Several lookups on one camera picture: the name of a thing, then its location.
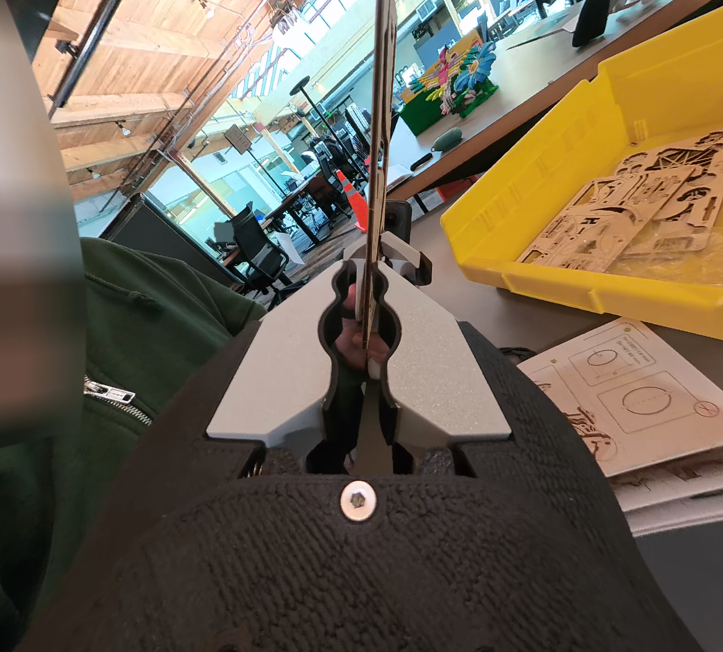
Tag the yellow storage bin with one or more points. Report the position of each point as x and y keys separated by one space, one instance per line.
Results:
x=508 y=223

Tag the green storage bin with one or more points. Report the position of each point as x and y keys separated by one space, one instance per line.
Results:
x=421 y=118

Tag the long light grey table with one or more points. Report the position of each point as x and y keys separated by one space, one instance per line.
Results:
x=542 y=70

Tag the green zip jacket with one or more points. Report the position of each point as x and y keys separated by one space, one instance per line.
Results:
x=141 y=324

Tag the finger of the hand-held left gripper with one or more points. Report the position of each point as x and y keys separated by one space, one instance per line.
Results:
x=354 y=252
x=402 y=252

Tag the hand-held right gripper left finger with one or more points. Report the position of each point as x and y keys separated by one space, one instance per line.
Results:
x=271 y=381

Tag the dark partition panel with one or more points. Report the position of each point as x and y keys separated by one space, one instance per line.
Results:
x=158 y=234

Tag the wooden office desk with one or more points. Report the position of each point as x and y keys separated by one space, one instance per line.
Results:
x=299 y=197

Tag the white instruction booklet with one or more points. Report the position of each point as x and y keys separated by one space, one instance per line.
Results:
x=621 y=381

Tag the orange traffic cone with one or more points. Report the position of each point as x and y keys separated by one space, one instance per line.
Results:
x=353 y=200

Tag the grey desk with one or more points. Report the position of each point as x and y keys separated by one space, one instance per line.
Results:
x=542 y=319

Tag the black curved stand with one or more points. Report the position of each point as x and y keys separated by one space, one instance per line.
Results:
x=596 y=14

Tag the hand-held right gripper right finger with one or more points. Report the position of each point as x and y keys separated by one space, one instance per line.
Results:
x=446 y=381

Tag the black floor lamp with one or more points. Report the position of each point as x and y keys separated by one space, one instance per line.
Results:
x=302 y=83

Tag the green oval pouch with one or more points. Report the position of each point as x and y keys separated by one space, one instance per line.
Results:
x=449 y=138

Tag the person's left hand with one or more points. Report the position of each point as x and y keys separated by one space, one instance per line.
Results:
x=361 y=351

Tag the orange crate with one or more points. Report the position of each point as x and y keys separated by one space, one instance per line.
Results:
x=455 y=189

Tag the colourful toy bird model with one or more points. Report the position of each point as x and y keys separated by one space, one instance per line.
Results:
x=452 y=81

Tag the black office chair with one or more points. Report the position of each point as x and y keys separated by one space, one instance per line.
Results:
x=254 y=245

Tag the clear plastic wrap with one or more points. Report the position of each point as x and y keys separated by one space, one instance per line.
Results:
x=678 y=271

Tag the white paper sheet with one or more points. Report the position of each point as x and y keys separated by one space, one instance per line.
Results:
x=289 y=249

